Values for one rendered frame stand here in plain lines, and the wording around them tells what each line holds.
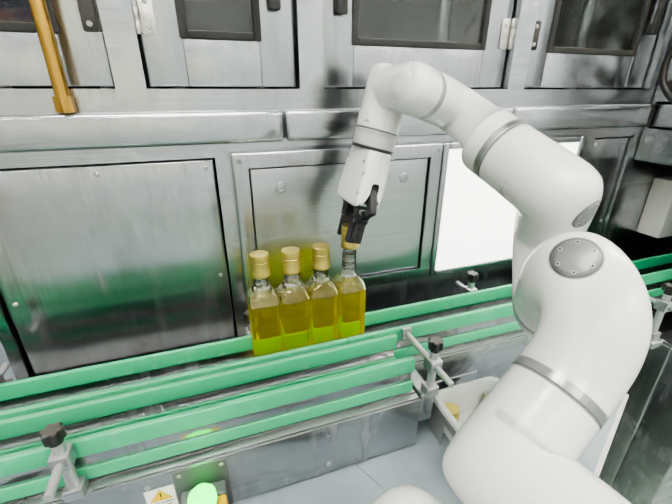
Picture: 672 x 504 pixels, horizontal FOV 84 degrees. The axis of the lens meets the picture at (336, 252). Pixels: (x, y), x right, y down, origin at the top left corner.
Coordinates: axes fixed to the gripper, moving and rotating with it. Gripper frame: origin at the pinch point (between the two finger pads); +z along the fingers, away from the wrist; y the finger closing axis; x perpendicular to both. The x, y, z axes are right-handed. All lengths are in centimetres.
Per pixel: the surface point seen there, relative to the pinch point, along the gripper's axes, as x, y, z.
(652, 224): 108, -9, -13
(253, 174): -17.3, -13.0, -4.7
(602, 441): 56, 28, 31
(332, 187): -0.5, -12.7, -5.1
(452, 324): 28.6, 4.4, 17.4
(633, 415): 110, 11, 45
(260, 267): -15.9, 1.2, 8.9
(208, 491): -21.4, 18.3, 40.2
